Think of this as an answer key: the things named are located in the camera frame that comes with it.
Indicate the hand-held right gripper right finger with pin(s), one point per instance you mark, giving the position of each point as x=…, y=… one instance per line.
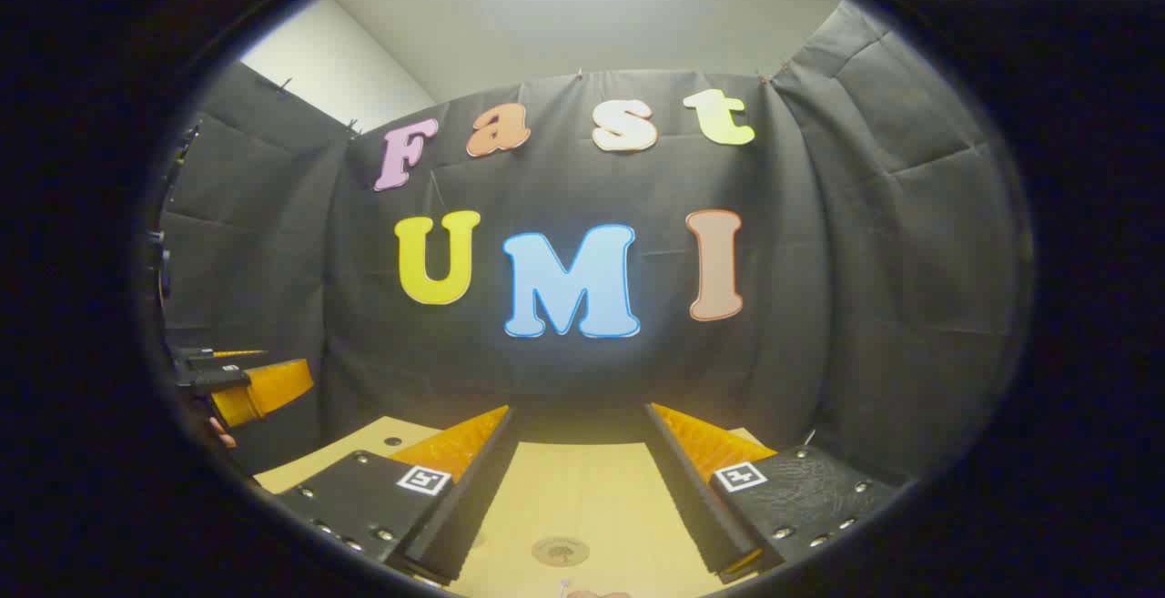
x=692, y=498

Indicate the round cork coaster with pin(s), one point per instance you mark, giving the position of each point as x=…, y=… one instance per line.
x=560, y=551

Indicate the light wooden desktop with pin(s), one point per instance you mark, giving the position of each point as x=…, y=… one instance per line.
x=582, y=498

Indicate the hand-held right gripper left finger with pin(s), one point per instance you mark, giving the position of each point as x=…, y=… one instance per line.
x=473, y=498

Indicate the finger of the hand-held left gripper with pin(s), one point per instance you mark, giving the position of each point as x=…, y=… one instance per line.
x=227, y=354
x=264, y=389

